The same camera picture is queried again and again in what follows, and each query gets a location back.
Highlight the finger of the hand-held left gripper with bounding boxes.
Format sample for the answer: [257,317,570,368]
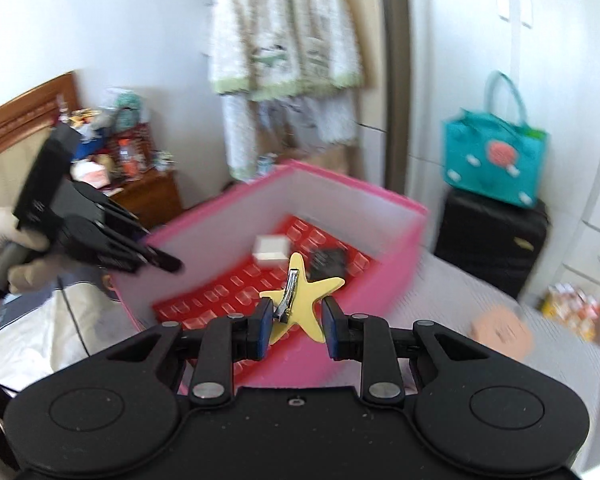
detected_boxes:
[96,194,153,242]
[99,232,184,275]

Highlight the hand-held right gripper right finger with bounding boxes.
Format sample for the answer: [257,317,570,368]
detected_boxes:
[322,297,497,408]

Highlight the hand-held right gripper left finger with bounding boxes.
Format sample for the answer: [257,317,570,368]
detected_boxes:
[105,298,274,408]

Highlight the yellow star hair clip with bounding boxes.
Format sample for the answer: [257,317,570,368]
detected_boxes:
[258,252,345,346]

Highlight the pink storage box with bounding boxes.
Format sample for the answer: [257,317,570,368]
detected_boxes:
[107,160,429,392]

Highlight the person's left hand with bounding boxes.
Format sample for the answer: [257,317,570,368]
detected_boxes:
[0,207,61,302]

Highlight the wooden nightstand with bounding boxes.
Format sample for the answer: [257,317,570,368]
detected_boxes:
[105,167,185,234]

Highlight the black packet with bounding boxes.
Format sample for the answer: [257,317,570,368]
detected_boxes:
[310,246,351,279]

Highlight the pile of nightstand clutter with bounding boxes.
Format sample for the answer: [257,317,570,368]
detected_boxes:
[55,87,177,196]

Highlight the small white box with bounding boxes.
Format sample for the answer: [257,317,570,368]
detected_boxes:
[253,235,289,267]

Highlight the white bed sheet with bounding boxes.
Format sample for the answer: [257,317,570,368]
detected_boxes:
[0,254,600,413]

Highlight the brown paper bag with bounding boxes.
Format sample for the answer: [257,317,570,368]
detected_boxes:
[279,146,363,177]

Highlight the peach soft pouch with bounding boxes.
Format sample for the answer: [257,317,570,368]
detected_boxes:
[470,307,534,359]

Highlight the black suitcase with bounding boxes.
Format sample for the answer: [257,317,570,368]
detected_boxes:
[432,187,551,304]

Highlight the white grey fleece pants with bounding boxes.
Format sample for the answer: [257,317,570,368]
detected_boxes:
[220,87,359,181]

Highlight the teal felt tote bag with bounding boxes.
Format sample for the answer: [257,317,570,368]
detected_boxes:
[440,71,549,209]

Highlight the group of snack packets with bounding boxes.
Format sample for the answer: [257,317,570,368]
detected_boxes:
[542,282,600,344]

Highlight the white fleece jacket green trim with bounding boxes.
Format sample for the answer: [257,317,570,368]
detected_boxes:
[207,0,365,97]

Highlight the white wardrobe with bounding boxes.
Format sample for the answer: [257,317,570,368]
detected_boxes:
[400,0,600,356]

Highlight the black cable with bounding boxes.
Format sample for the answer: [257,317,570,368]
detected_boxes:
[55,274,94,359]

